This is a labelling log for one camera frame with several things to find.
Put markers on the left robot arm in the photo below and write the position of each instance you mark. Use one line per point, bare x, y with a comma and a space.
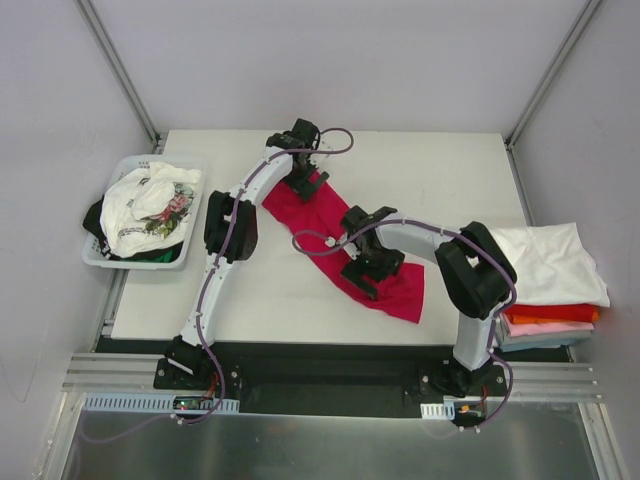
230, 237

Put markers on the aluminium frame post right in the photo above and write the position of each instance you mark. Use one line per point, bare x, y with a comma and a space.
578, 28

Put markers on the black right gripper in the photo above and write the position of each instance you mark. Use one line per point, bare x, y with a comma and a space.
364, 275

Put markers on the aluminium frame post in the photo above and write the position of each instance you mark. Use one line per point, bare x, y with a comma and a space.
578, 28
108, 49

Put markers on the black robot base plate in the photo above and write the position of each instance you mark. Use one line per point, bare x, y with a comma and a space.
326, 380

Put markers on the grey folded t-shirt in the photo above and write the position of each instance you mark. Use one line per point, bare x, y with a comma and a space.
546, 340

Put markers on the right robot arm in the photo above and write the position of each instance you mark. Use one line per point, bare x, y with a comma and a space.
478, 277

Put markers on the white slotted cable duct right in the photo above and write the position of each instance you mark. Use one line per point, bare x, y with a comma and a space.
438, 411

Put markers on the white floral print t-shirt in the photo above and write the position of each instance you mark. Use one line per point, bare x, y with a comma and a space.
149, 209

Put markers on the pink folded t-shirt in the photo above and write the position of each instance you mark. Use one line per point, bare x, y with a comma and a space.
560, 330

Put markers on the aluminium frame post left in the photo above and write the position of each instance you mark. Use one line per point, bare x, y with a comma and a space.
108, 49

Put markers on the white slotted cable duct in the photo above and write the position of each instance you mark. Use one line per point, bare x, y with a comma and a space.
148, 403
438, 411

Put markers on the white plastic laundry basket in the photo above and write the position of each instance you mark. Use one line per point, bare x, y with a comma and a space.
95, 251

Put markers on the white folded t-shirt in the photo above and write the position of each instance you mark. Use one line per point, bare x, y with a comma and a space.
552, 266

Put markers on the black garment in basket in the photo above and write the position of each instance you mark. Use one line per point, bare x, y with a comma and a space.
92, 220

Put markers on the aluminium front rail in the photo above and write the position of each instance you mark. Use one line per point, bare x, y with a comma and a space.
533, 381

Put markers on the magenta t-shirt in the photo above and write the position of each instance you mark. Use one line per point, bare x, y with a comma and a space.
400, 296

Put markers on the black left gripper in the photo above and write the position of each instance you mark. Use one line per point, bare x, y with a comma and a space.
306, 181

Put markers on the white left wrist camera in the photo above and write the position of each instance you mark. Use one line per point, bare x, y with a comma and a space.
321, 155

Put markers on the white slotted cable duct left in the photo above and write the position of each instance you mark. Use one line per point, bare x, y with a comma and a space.
148, 403

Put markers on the red folded t-shirt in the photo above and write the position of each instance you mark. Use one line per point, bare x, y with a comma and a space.
578, 312

